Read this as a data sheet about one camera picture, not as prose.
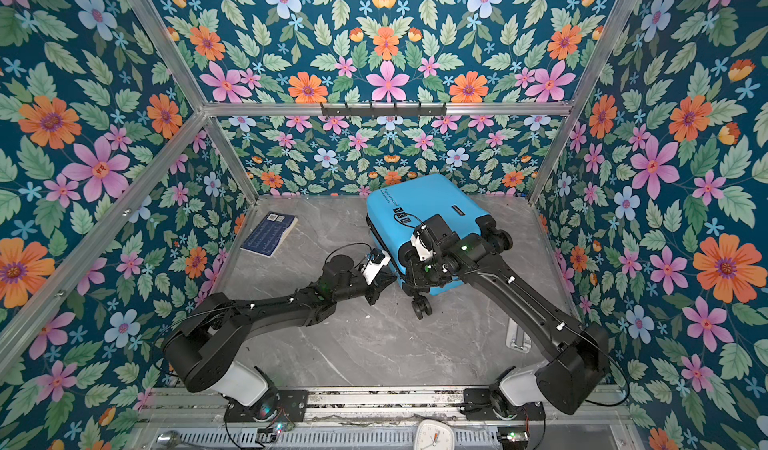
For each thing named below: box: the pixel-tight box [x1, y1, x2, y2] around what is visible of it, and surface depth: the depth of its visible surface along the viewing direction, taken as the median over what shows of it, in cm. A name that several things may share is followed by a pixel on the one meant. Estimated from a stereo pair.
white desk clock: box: [414, 419, 456, 450], surface depth 69 cm
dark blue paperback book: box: [240, 211, 298, 258], surface depth 110 cm
